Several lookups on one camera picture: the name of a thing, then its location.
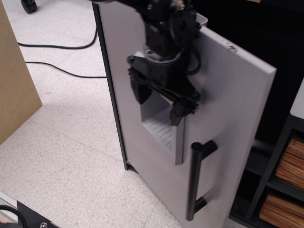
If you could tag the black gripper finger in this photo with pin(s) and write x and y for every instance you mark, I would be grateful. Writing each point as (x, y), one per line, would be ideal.
(139, 85)
(181, 109)

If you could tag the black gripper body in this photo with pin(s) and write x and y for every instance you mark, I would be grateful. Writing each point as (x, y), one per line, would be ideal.
(170, 78)

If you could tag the grey toy fridge door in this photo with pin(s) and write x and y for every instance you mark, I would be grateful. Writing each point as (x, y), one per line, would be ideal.
(233, 85)

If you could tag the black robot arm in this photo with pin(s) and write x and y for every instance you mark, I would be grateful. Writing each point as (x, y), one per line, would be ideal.
(168, 56)

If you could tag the dark grey fridge cabinet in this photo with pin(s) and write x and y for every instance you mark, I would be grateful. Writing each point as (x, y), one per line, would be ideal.
(271, 30)

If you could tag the grey water dispenser panel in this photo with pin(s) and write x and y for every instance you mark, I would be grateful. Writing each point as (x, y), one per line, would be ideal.
(155, 117)

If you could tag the grey door shelf bin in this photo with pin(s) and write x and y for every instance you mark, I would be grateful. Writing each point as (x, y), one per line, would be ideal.
(202, 20)

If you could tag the white countertop edge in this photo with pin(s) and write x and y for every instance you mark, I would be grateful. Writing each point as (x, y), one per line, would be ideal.
(297, 108)

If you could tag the light wooden board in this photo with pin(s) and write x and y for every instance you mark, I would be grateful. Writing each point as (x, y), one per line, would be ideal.
(19, 99)

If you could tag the dark grey shelf unit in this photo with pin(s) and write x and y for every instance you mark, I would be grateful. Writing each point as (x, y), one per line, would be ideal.
(263, 177)

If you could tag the upper woven storage basket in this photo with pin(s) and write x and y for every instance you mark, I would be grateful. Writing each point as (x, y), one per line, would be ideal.
(291, 166)

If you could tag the woven storage basket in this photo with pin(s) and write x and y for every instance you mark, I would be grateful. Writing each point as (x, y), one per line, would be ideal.
(291, 166)
(281, 212)

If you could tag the black caster wheel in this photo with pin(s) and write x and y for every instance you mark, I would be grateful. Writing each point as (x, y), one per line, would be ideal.
(29, 6)

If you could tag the lower woven storage basket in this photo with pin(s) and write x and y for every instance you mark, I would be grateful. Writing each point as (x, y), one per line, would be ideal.
(281, 212)

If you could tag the black bar door handle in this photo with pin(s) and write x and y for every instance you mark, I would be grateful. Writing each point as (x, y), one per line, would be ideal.
(198, 153)

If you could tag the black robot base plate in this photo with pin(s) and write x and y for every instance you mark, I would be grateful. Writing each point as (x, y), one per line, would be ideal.
(26, 218)

